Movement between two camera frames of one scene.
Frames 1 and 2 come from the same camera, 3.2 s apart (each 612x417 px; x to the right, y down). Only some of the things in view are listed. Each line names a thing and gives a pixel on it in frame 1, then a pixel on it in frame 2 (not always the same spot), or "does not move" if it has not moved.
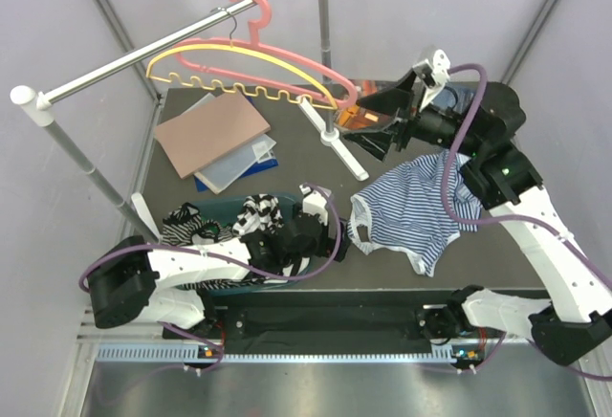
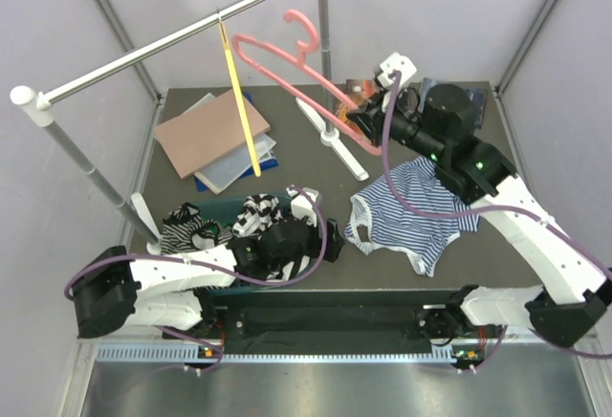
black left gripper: (327, 247) does not move
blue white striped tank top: (407, 212) does not move
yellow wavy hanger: (277, 58) -> (245, 118)
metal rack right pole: (324, 7) does not move
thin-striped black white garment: (185, 226) does not move
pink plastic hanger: (255, 44) -> (297, 59)
